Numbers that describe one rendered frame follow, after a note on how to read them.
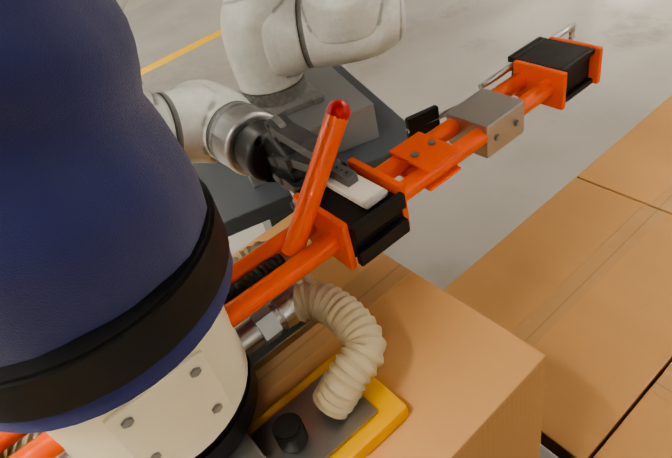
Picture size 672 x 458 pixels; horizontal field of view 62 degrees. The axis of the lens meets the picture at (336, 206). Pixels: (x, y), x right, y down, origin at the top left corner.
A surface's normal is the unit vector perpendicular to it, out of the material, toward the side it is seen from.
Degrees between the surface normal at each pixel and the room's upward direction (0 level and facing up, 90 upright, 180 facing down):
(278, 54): 90
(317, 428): 0
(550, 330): 0
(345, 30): 108
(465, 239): 0
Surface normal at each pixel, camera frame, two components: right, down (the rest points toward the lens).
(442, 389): -0.19, -0.76
